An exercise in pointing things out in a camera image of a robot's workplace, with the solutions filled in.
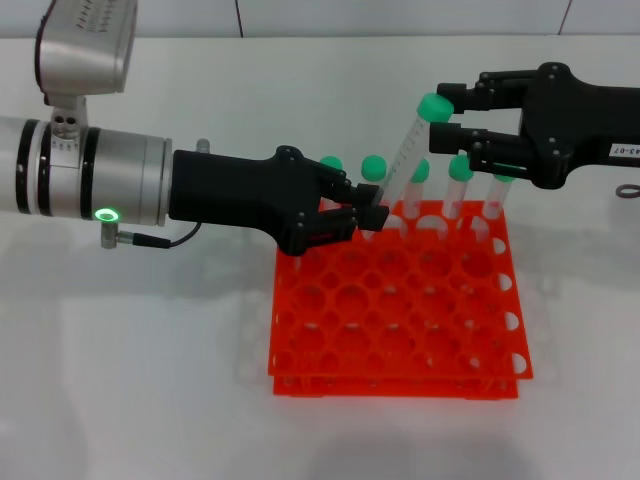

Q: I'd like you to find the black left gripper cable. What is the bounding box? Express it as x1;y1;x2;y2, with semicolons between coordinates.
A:
99;219;204;250

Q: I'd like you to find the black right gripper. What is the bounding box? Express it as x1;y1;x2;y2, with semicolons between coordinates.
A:
429;63;640;190

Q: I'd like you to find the orange test tube rack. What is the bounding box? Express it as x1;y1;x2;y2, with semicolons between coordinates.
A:
267;199;535;400

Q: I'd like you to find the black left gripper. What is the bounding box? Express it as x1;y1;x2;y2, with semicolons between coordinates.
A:
169;145;390;256

